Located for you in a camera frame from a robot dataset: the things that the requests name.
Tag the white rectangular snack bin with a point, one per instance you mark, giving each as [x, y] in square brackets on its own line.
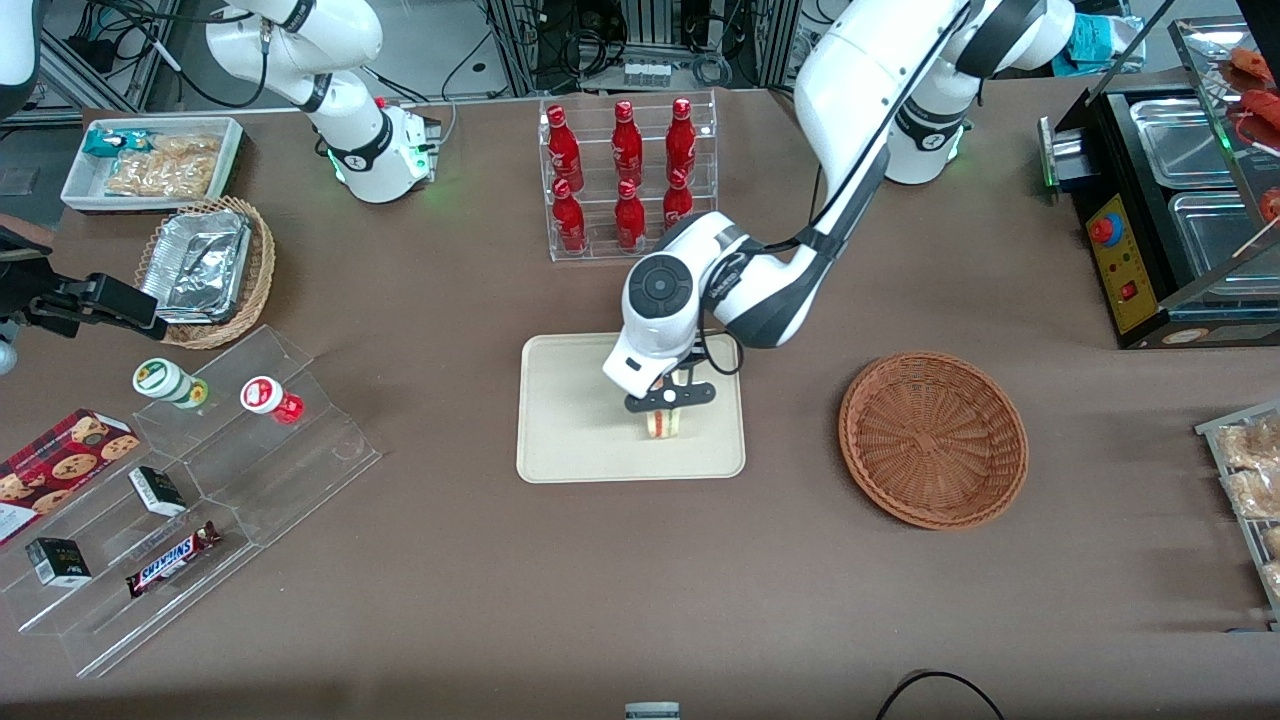
[85, 185]

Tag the tray of wrapped pastries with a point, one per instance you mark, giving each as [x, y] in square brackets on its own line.
[1225, 470]

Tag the teal snack packet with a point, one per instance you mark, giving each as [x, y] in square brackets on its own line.
[115, 142]

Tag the red-lid drink cup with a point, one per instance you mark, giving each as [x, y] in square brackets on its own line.
[265, 396]

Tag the triangular sandwich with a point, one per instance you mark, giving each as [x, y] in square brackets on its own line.
[665, 424]

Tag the green-lid white drink cup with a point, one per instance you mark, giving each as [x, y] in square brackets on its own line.
[165, 380]

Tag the black food warmer machine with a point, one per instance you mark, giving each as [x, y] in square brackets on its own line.
[1110, 260]

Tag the aluminium frame rack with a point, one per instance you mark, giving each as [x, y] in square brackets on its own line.
[640, 40]

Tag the small black box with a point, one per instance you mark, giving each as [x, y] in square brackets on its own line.
[158, 491]
[58, 562]

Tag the round brown wicker basket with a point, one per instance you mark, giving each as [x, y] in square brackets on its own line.
[930, 440]

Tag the small grey device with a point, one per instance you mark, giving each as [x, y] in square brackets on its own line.
[652, 712]

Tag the clear bag of crackers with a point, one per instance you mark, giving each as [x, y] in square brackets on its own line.
[170, 170]

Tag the fried bread piece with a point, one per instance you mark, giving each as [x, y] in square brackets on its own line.
[1252, 442]
[1255, 492]

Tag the red cola bottle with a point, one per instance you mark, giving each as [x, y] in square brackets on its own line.
[570, 222]
[681, 140]
[564, 150]
[676, 200]
[627, 145]
[630, 220]

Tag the clear acrylic bottle rack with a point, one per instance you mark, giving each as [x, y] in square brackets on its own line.
[700, 150]

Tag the stack of foil containers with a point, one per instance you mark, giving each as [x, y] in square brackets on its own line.
[198, 262]

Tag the Snickers chocolate bar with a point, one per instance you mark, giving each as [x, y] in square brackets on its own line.
[172, 560]

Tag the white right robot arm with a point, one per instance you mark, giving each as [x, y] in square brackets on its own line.
[350, 120]

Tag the cream plastic serving tray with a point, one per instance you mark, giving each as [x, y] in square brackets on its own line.
[570, 420]

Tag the red cookie box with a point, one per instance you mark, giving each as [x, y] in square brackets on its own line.
[60, 465]

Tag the light wicker basket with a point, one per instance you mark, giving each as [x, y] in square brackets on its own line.
[262, 260]

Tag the clear acrylic stepped stand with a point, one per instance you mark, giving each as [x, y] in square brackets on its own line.
[270, 470]

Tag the steel warmer pan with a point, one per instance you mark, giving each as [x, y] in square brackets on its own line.
[1180, 140]
[1215, 235]

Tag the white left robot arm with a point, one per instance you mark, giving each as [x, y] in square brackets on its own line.
[860, 90]

